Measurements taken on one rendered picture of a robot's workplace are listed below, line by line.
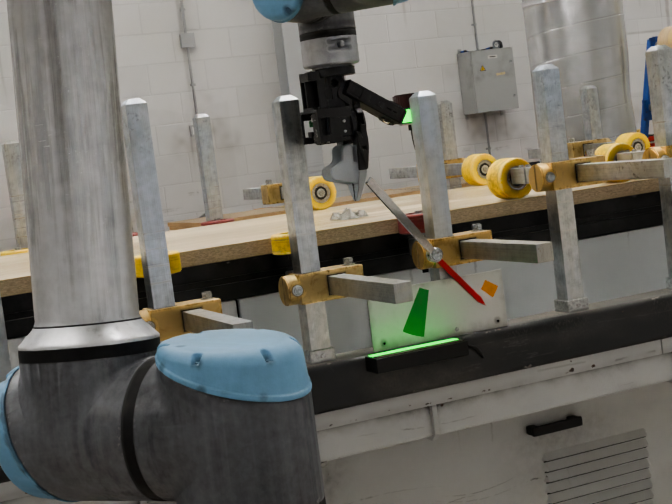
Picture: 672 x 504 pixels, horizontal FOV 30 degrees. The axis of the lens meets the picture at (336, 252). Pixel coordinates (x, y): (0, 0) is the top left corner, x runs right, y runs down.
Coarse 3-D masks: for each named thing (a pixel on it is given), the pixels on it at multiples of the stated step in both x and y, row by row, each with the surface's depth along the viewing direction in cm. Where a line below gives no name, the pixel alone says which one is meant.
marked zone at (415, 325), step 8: (416, 296) 211; (424, 296) 212; (416, 304) 211; (424, 304) 212; (416, 312) 211; (424, 312) 212; (408, 320) 211; (416, 320) 211; (424, 320) 212; (408, 328) 211; (416, 328) 211; (424, 328) 212
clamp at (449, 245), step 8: (464, 232) 218; (472, 232) 216; (480, 232) 216; (488, 232) 216; (432, 240) 212; (440, 240) 213; (448, 240) 213; (456, 240) 214; (416, 248) 214; (440, 248) 213; (448, 248) 213; (456, 248) 214; (416, 256) 214; (424, 256) 212; (448, 256) 213; (456, 256) 214; (416, 264) 215; (424, 264) 212; (432, 264) 213; (448, 264) 213; (456, 264) 214
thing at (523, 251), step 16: (416, 240) 229; (464, 240) 214; (480, 240) 210; (496, 240) 207; (512, 240) 203; (464, 256) 213; (480, 256) 208; (496, 256) 204; (512, 256) 199; (528, 256) 195; (544, 256) 193
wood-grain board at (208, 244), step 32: (448, 192) 303; (480, 192) 285; (544, 192) 254; (576, 192) 248; (608, 192) 251; (640, 192) 254; (224, 224) 288; (256, 224) 271; (320, 224) 243; (352, 224) 231; (384, 224) 232; (0, 256) 274; (192, 256) 217; (224, 256) 220; (0, 288) 205
